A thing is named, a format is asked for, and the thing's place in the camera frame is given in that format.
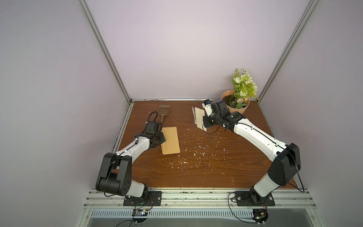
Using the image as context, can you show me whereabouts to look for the brown plastic slotted scoop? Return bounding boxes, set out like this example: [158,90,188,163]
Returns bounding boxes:
[158,105,170,123]

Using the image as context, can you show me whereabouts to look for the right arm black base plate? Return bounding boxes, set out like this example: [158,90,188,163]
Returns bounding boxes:
[233,191,276,207]

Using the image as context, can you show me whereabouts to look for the right controller board with cable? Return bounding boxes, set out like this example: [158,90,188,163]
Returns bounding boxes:
[226,192,269,225]

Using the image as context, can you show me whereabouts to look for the tan paper envelope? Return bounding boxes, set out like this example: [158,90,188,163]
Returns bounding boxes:
[161,127,180,155]

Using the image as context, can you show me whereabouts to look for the aluminium front rail frame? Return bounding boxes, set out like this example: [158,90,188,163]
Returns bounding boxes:
[76,188,325,227]

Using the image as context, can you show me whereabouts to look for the cream letter paper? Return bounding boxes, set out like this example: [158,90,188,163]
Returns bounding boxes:
[192,107,207,131]

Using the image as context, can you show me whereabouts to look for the green white artificial flowers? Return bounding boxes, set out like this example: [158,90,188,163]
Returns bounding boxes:
[232,68,258,103]

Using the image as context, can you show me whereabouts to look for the left controller board with cable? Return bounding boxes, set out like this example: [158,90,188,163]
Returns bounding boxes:
[116,209,150,227]

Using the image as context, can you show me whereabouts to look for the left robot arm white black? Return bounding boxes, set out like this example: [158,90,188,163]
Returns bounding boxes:
[95,121,165,200]

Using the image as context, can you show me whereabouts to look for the controller board with cable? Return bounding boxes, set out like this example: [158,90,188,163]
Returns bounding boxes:
[226,192,269,225]
[116,209,150,227]

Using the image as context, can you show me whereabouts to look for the ribbed beige flower pot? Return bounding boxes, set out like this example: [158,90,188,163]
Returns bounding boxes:
[221,89,251,114]

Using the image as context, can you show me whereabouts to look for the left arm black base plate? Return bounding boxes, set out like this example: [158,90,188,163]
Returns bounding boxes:
[123,191,162,207]

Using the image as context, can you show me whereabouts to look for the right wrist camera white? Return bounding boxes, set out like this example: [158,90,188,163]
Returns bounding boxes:
[202,99,213,116]

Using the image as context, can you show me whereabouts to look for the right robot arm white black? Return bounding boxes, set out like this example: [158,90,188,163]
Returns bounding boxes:
[202,99,301,204]

